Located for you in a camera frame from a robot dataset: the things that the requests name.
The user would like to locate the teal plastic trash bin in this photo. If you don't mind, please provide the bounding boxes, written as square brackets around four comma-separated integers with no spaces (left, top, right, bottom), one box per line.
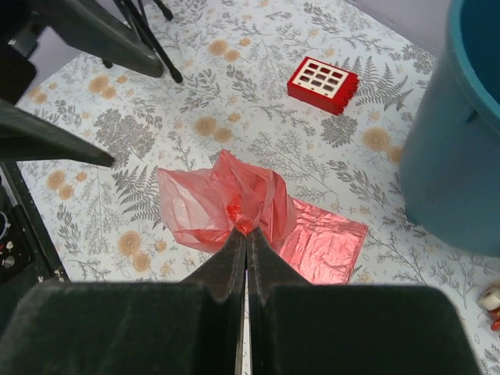
[398,0,499,256]

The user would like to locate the colourful toy block car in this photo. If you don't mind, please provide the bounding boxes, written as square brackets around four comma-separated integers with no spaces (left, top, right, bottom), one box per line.
[478,284,500,332]

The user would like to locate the red white window toy block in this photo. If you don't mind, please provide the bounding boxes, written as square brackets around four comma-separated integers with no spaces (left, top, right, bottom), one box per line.
[287,56,359,116]

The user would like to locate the floral patterned table mat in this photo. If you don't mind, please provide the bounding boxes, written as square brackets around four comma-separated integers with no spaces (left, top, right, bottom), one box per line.
[20,1,499,374]

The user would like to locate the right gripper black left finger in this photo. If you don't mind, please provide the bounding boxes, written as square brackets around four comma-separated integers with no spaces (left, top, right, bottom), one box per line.
[1,232,246,374]

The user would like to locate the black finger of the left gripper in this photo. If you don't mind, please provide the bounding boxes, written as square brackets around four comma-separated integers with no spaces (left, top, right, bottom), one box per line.
[7,1,164,77]
[1,100,114,167]

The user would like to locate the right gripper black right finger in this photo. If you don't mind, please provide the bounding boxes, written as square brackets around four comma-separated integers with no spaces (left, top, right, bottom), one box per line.
[246,230,480,374]

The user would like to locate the red plastic trash bag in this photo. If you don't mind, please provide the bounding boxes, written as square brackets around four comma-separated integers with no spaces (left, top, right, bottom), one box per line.
[157,150,368,284]

